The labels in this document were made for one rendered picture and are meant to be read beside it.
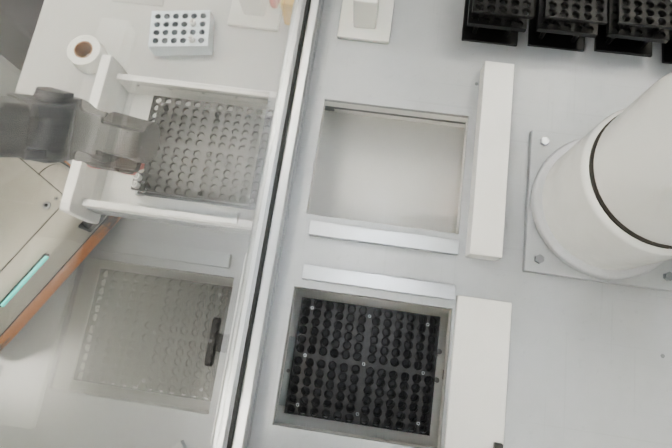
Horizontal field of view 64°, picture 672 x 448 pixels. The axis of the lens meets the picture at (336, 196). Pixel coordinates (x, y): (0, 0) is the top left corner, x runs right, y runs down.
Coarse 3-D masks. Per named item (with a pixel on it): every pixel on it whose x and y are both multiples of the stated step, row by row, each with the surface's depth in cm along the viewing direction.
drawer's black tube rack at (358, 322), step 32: (320, 320) 86; (352, 320) 89; (384, 320) 85; (416, 320) 85; (320, 352) 87; (352, 352) 84; (384, 352) 87; (416, 352) 84; (320, 384) 86; (352, 384) 83; (384, 384) 83; (416, 384) 85; (320, 416) 82; (352, 416) 85; (384, 416) 82; (416, 416) 82
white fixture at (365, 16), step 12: (348, 0) 94; (360, 0) 86; (372, 0) 85; (384, 0) 94; (348, 12) 94; (360, 12) 88; (372, 12) 88; (384, 12) 94; (348, 24) 93; (360, 24) 92; (372, 24) 91; (384, 24) 93; (348, 36) 92; (360, 36) 92; (372, 36) 92; (384, 36) 92
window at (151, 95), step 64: (0, 0) 20; (64, 0) 24; (128, 0) 29; (192, 0) 38; (256, 0) 56; (0, 64) 20; (64, 64) 24; (128, 64) 30; (192, 64) 40; (256, 64) 60; (0, 128) 21; (64, 128) 25; (128, 128) 31; (192, 128) 42; (256, 128) 64; (0, 192) 21; (64, 192) 25; (128, 192) 32; (192, 192) 44; (256, 192) 69; (0, 256) 22; (64, 256) 26; (128, 256) 33; (192, 256) 46; (256, 256) 74; (0, 320) 22; (64, 320) 27; (128, 320) 35; (192, 320) 48; (0, 384) 23; (64, 384) 28; (128, 384) 36; (192, 384) 51
